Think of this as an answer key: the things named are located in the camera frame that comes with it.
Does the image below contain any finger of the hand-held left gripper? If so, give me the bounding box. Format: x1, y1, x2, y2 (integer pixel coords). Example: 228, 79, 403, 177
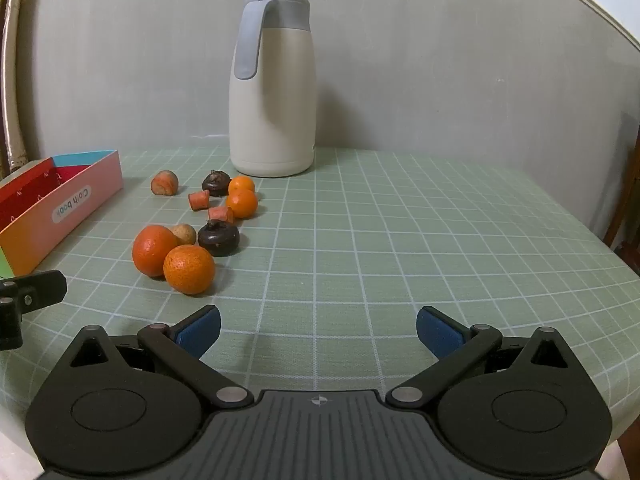
0, 269, 68, 351

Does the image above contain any large orange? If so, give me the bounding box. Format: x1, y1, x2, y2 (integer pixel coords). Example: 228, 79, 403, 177
163, 244, 217, 296
132, 225, 179, 278

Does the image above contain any green checked tablecloth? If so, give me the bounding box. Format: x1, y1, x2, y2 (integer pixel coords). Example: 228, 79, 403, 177
0, 147, 640, 448

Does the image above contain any beige satin curtain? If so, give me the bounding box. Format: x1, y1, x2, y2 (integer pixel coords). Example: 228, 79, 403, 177
0, 0, 47, 173

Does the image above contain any dark water chestnut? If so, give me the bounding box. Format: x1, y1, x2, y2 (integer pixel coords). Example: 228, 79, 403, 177
197, 220, 241, 258
201, 170, 232, 198

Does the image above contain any white and grey thermos jug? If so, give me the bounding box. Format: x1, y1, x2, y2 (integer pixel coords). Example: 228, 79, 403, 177
229, 0, 317, 178

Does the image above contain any small tan potato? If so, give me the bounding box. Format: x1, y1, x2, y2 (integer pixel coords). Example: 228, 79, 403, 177
170, 223, 198, 247

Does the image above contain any colourful cardboard box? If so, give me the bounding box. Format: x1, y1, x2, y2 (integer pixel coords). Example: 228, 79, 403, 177
0, 149, 124, 279

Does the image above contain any dark wooden chair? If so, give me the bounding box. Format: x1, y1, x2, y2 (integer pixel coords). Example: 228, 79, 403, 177
601, 124, 640, 273

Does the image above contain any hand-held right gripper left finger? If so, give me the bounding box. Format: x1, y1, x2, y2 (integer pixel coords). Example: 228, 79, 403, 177
65, 304, 254, 409

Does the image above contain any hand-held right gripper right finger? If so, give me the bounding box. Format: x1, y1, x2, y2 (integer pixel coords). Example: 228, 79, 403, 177
385, 305, 581, 409

